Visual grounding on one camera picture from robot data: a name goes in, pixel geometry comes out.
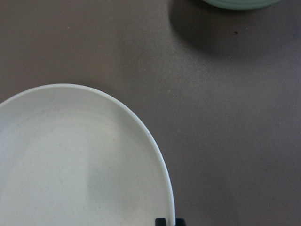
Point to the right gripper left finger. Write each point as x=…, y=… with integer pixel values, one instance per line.
x=160, y=222

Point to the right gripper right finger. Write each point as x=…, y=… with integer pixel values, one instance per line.
x=180, y=222

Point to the green bowl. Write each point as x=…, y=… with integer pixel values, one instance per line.
x=241, y=4

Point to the cream round plate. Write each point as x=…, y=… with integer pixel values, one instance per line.
x=71, y=155

